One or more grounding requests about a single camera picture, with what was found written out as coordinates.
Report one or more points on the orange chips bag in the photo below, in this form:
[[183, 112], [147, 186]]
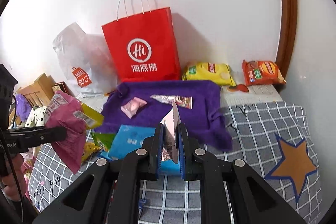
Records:
[[261, 73]]

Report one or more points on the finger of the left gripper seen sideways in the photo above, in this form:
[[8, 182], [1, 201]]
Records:
[[19, 140]]

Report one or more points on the purple towel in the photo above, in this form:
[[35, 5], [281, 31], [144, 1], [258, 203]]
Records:
[[204, 121]]

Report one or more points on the silver pink snack packet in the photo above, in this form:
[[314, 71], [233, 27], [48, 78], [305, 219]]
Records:
[[186, 102]]

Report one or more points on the yellow chips bag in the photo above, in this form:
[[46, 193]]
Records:
[[217, 73]]

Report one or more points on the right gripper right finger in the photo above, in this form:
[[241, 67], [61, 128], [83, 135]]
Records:
[[190, 169]]

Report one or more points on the grey checkered bed sheet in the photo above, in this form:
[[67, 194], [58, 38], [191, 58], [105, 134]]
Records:
[[262, 133]]

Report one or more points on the small pink candy packet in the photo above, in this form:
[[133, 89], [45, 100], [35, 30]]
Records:
[[132, 107]]

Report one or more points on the blue tissue pack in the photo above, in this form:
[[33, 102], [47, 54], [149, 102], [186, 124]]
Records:
[[130, 138]]

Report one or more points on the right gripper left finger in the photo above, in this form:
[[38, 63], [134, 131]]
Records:
[[155, 155]]

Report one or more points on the brown wooden door frame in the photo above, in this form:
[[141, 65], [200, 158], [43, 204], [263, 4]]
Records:
[[288, 30]]

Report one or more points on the person's left hand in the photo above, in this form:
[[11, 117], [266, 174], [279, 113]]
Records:
[[10, 189]]

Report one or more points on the brown framed box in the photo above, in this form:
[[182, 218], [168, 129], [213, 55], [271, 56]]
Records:
[[62, 86]]

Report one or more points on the wooden furniture piece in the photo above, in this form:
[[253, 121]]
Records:
[[40, 92]]

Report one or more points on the large pink yellow snack bag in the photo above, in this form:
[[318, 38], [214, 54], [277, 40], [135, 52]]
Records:
[[76, 117]]

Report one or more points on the green snack packet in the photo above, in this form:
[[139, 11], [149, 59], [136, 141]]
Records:
[[104, 141]]

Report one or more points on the yellow snack packet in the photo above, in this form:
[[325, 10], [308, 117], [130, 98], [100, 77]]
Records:
[[88, 149]]

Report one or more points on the white Miniso plastic bag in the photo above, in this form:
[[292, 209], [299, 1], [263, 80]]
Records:
[[86, 61]]

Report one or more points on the red paper shopping bag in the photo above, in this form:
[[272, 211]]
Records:
[[143, 46]]

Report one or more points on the pink white snack packet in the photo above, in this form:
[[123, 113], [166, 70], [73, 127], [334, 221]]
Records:
[[170, 122]]

